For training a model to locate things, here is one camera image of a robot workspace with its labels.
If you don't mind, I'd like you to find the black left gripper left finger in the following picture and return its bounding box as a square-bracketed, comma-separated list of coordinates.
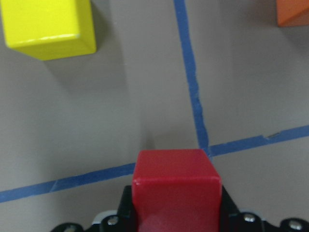
[52, 186, 137, 232]

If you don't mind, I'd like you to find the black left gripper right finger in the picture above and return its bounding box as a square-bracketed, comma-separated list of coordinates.
[219, 187, 309, 232]

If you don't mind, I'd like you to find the red wooden block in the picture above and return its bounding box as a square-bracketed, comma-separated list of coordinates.
[132, 149, 222, 232]

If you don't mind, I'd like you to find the yellow wooden block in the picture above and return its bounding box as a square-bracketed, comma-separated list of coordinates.
[0, 0, 97, 61]

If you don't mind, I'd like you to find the orange wooden block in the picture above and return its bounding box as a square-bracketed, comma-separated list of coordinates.
[276, 0, 309, 27]

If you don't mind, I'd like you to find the brown paper table mat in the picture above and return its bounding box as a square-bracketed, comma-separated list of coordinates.
[0, 0, 309, 232]

